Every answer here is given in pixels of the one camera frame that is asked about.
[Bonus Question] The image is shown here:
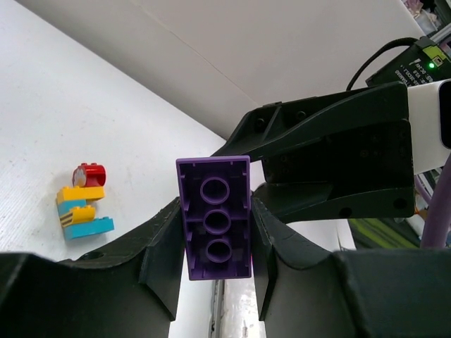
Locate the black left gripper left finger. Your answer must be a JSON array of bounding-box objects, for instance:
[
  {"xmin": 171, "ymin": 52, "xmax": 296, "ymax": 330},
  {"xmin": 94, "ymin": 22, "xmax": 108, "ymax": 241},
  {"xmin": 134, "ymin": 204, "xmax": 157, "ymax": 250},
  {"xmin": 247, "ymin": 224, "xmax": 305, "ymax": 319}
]
[{"xmin": 1, "ymin": 199, "xmax": 184, "ymax": 337}]

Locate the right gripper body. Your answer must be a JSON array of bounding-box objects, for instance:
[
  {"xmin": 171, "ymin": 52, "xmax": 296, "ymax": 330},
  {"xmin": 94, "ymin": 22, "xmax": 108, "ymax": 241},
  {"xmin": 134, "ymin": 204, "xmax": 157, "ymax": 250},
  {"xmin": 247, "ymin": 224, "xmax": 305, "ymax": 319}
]
[{"xmin": 261, "ymin": 120, "xmax": 414, "ymax": 189}]

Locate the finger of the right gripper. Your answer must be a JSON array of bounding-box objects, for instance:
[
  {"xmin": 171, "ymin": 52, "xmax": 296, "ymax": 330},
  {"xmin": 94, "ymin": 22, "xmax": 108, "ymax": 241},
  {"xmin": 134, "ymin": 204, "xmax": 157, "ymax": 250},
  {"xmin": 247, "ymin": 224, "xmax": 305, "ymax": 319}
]
[
  {"xmin": 215, "ymin": 82, "xmax": 409, "ymax": 161},
  {"xmin": 253, "ymin": 184, "xmax": 414, "ymax": 223}
]

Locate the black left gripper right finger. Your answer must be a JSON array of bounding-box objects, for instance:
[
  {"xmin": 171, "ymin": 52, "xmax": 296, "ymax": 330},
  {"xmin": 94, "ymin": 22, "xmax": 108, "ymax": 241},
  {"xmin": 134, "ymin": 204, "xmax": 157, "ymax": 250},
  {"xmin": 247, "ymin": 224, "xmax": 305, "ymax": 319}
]
[{"xmin": 251, "ymin": 199, "xmax": 450, "ymax": 337}]

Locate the stacked yellow teal lego cluster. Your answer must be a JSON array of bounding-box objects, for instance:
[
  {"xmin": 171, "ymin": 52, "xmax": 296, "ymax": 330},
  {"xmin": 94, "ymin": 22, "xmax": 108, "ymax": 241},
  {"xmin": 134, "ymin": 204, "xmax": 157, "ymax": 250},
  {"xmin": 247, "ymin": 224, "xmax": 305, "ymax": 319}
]
[{"xmin": 56, "ymin": 163, "xmax": 114, "ymax": 241}]

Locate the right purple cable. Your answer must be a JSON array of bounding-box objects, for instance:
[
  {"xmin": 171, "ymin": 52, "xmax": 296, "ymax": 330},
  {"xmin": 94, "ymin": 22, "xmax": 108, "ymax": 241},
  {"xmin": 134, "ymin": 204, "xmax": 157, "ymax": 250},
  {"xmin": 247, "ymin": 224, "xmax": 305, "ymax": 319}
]
[{"xmin": 415, "ymin": 147, "xmax": 451, "ymax": 250}]

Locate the purple lego brick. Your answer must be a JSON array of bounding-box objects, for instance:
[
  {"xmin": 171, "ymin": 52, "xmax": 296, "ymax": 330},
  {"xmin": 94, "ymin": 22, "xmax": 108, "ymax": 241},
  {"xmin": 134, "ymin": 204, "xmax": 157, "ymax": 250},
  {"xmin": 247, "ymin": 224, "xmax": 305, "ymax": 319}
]
[{"xmin": 175, "ymin": 156, "xmax": 252, "ymax": 280}]

